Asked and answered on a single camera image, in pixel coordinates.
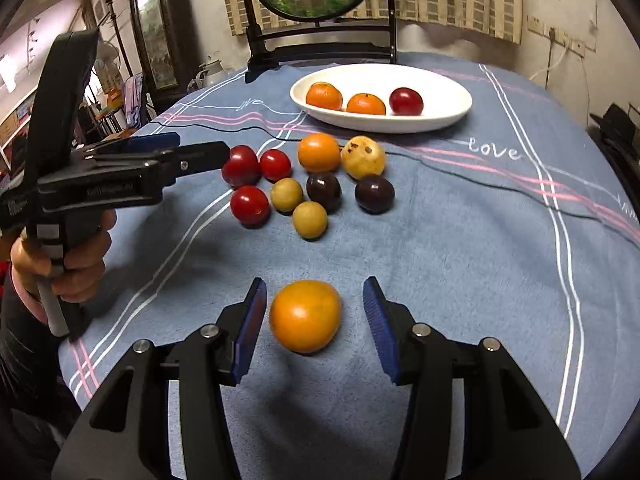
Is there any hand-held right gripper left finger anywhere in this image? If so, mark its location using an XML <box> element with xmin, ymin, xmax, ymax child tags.
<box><xmin>52</xmin><ymin>277</ymin><xmax>268</xmax><ymax>480</ymax></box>

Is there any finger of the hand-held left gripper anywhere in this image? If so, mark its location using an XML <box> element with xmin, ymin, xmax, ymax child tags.
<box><xmin>142</xmin><ymin>141</ymin><xmax>231</xmax><ymax>187</ymax></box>
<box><xmin>80</xmin><ymin>132</ymin><xmax>182</xmax><ymax>162</ymax></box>

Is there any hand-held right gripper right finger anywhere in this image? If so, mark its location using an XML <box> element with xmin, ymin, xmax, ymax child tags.
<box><xmin>362</xmin><ymin>276</ymin><xmax>583</xmax><ymax>480</ymax></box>

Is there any large orange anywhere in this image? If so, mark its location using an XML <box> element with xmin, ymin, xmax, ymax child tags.
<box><xmin>269</xmin><ymin>280</ymin><xmax>343</xmax><ymax>354</ymax></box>

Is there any white oval plate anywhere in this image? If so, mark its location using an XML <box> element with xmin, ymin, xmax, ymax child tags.
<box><xmin>290</xmin><ymin>63</ymin><xmax>473</xmax><ymax>134</ymax></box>

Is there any person's left forearm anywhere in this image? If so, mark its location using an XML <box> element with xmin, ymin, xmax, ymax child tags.
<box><xmin>0</xmin><ymin>260</ymin><xmax>86</xmax><ymax>480</ymax></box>

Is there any person's left hand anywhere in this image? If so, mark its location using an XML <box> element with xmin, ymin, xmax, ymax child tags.
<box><xmin>10</xmin><ymin>209</ymin><xmax>118</xmax><ymax>304</ymax></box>

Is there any red plum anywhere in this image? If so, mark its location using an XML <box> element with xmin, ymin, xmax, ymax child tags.
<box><xmin>259</xmin><ymin>149</ymin><xmax>292</xmax><ymax>182</ymax></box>
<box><xmin>221</xmin><ymin>145</ymin><xmax>261</xmax><ymax>188</ymax></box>
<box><xmin>230</xmin><ymin>185</ymin><xmax>271</xmax><ymax>226</ymax></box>
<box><xmin>389</xmin><ymin>87</ymin><xmax>425</xmax><ymax>116</ymax></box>

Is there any purple cloth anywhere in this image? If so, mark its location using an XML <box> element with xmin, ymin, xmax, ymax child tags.
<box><xmin>122</xmin><ymin>72</ymin><xmax>152</xmax><ymax>130</ymax></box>

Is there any standing fan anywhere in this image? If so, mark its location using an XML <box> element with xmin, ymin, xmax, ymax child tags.
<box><xmin>92</xmin><ymin>40</ymin><xmax>123</xmax><ymax>96</ymax></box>

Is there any white kettle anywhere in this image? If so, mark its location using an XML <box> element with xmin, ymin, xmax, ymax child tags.
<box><xmin>189</xmin><ymin>60</ymin><xmax>226</xmax><ymax>92</ymax></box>

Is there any small yellow-green fruit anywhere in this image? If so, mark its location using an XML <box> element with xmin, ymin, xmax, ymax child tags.
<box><xmin>292</xmin><ymin>201</ymin><xmax>329</xmax><ymax>239</ymax></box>
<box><xmin>271</xmin><ymin>178</ymin><xmax>304</xmax><ymax>213</ymax></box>

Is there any blue striped tablecloth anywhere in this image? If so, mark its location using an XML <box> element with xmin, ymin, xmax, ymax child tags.
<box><xmin>57</xmin><ymin>52</ymin><xmax>640</xmax><ymax>480</ymax></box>

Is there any dark wooden cabinet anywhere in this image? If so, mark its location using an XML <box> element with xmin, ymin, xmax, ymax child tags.
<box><xmin>125</xmin><ymin>0</ymin><xmax>203</xmax><ymax>107</ymax></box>

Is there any wooden coat stand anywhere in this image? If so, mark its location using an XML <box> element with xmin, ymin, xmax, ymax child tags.
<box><xmin>102</xmin><ymin>0</ymin><xmax>133</xmax><ymax>77</ymax></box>

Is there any round orange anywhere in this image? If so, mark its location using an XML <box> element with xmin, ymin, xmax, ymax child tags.
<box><xmin>298</xmin><ymin>132</ymin><xmax>342</xmax><ymax>172</ymax></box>

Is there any dark purple plum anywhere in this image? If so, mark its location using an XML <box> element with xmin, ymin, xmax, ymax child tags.
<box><xmin>354</xmin><ymin>175</ymin><xmax>395</xmax><ymax>215</ymax></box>
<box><xmin>306</xmin><ymin>172</ymin><xmax>343</xmax><ymax>213</ymax></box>

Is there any small tangerine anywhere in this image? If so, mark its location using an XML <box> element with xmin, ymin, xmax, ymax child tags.
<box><xmin>305</xmin><ymin>82</ymin><xmax>344</xmax><ymax>111</ymax></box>
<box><xmin>346</xmin><ymin>93</ymin><xmax>387</xmax><ymax>116</ymax></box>

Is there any yellow spotted fruit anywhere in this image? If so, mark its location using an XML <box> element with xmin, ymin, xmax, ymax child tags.
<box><xmin>341</xmin><ymin>136</ymin><xmax>387</xmax><ymax>181</ymax></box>

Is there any black bag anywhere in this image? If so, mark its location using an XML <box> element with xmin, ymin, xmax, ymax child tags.
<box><xmin>589</xmin><ymin>102</ymin><xmax>640</xmax><ymax>201</ymax></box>

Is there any white power cable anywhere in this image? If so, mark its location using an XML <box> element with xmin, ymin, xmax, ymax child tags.
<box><xmin>530</xmin><ymin>30</ymin><xmax>568</xmax><ymax>83</ymax></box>

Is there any wall power outlet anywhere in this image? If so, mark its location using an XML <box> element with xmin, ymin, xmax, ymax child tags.
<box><xmin>527</xmin><ymin>15</ymin><xmax>586</xmax><ymax>53</ymax></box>

